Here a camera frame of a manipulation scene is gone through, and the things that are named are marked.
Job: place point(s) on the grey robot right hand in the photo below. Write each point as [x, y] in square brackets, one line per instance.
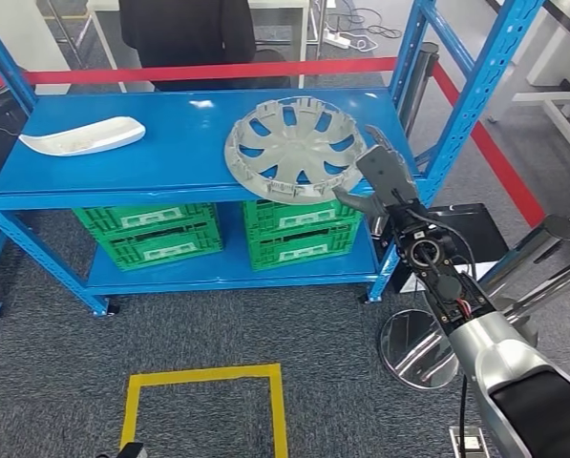
[361, 203]

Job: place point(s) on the grey plastic wheel hubcap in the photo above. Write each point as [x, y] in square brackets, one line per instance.
[294, 151]

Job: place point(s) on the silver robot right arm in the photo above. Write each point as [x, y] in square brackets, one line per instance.
[494, 354]

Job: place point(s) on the white curved plastic part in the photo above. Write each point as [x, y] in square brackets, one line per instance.
[84, 136]

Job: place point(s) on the black cardboard box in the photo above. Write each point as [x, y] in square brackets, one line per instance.
[475, 234]

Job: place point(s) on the white power strip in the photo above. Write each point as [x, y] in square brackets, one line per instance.
[336, 39]

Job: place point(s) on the chrome table leg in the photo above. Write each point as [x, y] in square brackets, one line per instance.
[320, 28]

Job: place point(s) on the white desk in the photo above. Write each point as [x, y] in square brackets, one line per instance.
[305, 31]

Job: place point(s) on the red barrier belt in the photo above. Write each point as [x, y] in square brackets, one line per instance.
[217, 71]
[499, 164]

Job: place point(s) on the yellow floor tape square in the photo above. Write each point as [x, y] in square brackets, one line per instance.
[280, 411]

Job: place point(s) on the white table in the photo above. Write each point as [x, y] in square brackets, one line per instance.
[552, 98]

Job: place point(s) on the metal floor outlet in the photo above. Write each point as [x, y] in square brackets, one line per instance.
[473, 442]

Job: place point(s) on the person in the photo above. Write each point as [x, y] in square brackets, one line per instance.
[189, 31]

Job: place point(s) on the white cabinet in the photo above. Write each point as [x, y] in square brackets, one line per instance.
[22, 38]

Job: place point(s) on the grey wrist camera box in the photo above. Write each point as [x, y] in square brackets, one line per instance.
[389, 174]

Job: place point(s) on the grey stanchion post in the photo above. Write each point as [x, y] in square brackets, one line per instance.
[418, 88]

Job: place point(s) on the chrome stanchion post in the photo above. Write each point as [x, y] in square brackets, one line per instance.
[552, 284]
[408, 347]

